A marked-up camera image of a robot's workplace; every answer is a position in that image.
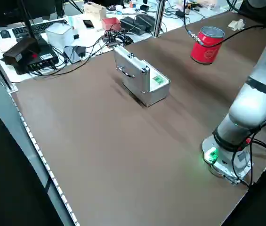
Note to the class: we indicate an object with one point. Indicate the dark brown box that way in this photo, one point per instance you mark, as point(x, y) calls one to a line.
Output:
point(21, 53)

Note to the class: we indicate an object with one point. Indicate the black smartphone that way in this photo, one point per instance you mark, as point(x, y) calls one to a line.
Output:
point(88, 24)

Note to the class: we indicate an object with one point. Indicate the red push-button trash can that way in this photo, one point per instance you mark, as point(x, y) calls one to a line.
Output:
point(205, 50)

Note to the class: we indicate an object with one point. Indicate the black computer mouse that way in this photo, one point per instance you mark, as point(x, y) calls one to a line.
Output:
point(5, 34)

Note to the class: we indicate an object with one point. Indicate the black network switch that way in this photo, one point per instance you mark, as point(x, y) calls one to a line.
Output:
point(44, 57)

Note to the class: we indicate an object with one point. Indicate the silver aluminium case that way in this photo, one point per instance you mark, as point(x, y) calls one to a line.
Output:
point(132, 70)

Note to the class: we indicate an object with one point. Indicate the black plug adapter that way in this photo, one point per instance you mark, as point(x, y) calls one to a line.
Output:
point(79, 51)

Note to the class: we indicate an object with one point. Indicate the small black charger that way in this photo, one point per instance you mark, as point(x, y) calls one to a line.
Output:
point(179, 13)
point(144, 7)

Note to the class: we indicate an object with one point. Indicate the aluminium frame post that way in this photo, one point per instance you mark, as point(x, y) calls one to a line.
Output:
point(158, 18)

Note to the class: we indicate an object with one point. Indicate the white tape roll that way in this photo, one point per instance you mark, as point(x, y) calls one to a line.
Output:
point(119, 7)

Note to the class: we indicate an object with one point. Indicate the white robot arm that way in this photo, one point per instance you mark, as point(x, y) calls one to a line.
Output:
point(245, 106)

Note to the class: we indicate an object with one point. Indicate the red plastic box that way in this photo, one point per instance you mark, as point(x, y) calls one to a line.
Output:
point(110, 23)

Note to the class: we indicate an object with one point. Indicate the black keyboard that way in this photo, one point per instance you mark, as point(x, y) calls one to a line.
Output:
point(38, 27)

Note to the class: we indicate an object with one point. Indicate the black monitor stand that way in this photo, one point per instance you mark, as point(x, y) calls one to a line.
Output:
point(30, 27)

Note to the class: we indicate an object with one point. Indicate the black monitor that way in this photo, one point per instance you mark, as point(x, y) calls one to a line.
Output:
point(5, 11)

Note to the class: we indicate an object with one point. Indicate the white cube box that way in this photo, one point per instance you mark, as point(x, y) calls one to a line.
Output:
point(59, 35)

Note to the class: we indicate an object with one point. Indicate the grey power adapter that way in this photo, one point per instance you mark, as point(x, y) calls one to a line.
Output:
point(71, 55)

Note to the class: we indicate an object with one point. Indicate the black usb hub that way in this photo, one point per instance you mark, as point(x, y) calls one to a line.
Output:
point(109, 38)

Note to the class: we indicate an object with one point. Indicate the light cardboard box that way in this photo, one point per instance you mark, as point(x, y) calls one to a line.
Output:
point(95, 10)

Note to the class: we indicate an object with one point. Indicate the black power brick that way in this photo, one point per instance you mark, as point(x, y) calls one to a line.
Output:
point(147, 21)
point(130, 24)

